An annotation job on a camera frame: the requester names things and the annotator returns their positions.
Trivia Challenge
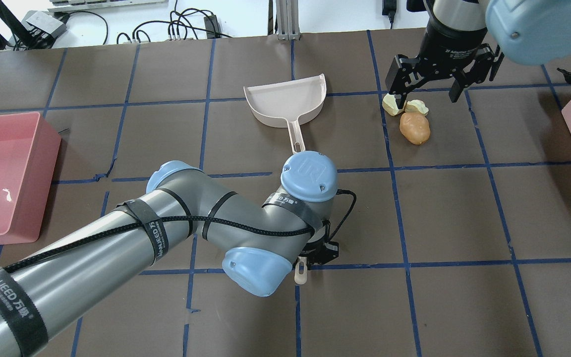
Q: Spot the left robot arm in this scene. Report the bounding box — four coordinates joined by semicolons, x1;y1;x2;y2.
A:
0;151;339;357

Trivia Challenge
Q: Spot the apple core piece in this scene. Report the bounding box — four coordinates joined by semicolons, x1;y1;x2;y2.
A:
382;93;405;116
404;99;430;116

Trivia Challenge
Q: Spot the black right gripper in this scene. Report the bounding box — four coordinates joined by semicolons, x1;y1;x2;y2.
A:
386;30;505;105

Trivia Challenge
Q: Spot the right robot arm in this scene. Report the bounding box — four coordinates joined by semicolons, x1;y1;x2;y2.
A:
385;0;571;109

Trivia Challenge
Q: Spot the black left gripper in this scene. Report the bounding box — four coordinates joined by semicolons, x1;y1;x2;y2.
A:
299;223;340;264

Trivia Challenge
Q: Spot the beige hand brush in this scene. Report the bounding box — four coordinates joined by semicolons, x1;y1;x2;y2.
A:
294;257;309;286

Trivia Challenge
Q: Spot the brown potato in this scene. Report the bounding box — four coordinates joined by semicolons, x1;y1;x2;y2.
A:
400;112;431;145

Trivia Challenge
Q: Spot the beige plastic dustpan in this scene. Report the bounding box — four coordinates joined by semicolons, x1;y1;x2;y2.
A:
244;74;327;154

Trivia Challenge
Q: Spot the pink plastic bin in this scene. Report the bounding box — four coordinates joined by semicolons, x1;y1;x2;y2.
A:
0;112;61;244

